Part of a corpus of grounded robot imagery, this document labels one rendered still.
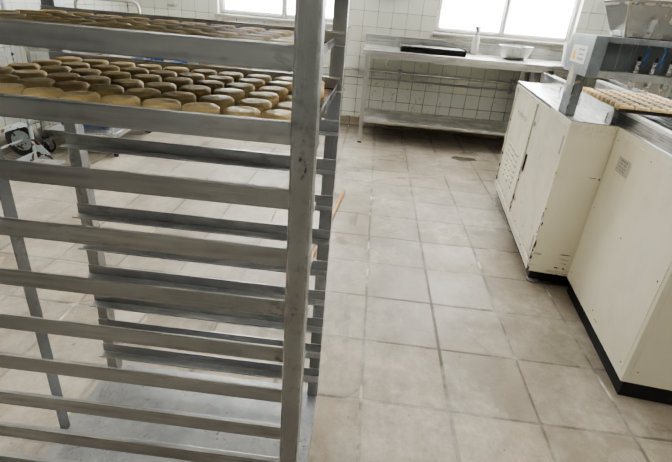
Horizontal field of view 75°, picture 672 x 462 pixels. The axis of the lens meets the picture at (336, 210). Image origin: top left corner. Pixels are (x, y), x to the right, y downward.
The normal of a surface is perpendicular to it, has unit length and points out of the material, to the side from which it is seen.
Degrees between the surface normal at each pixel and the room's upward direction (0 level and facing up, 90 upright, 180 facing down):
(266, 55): 90
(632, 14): 115
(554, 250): 90
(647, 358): 90
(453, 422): 0
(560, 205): 90
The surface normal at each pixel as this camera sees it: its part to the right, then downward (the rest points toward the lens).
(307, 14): -0.08, 0.41
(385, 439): 0.07, -0.90
